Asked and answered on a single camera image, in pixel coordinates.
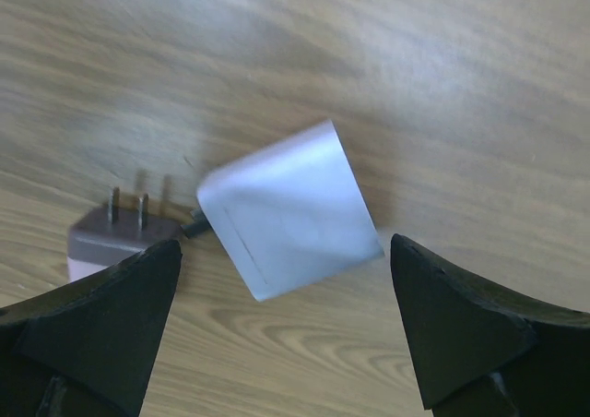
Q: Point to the white cube charger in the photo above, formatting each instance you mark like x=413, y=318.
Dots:
x=290, y=214

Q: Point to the small pink square adapter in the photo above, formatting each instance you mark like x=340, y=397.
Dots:
x=111, y=232

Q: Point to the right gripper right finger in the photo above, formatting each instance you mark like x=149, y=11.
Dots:
x=481, y=349

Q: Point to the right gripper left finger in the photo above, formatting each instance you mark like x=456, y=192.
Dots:
x=88, y=348

